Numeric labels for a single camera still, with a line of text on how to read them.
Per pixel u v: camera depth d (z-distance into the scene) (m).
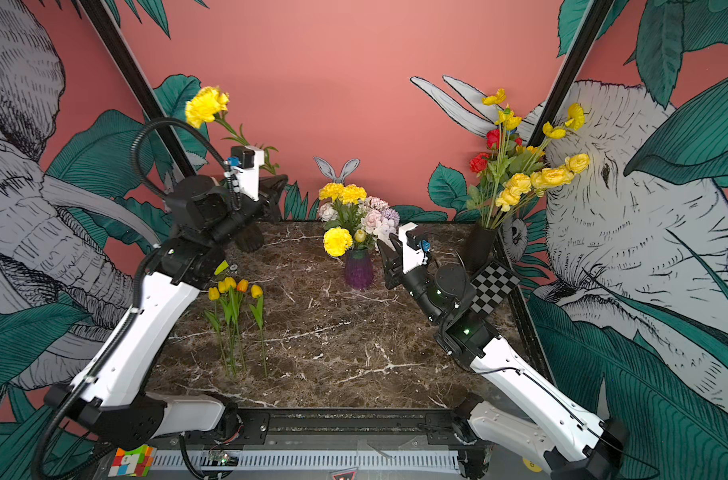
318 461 0.70
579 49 0.74
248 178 0.50
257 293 0.98
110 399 0.37
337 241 0.72
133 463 0.65
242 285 0.96
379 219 0.78
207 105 0.44
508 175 0.89
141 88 0.82
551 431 0.39
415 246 0.50
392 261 0.55
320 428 0.75
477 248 0.95
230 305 0.93
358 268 1.06
